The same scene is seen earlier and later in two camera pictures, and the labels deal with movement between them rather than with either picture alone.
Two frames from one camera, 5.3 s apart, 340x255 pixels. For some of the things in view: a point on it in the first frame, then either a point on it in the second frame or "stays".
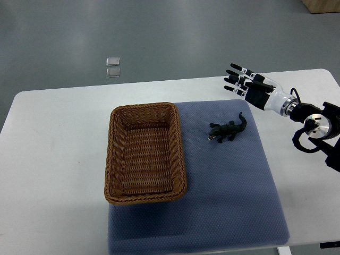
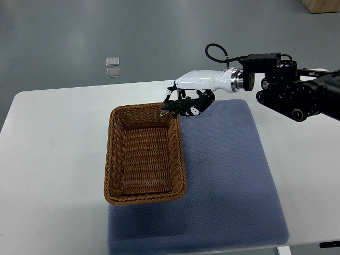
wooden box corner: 322,6 stays
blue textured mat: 231,204 stays
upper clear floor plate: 113,61 stays
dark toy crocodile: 230,130 → 177,107
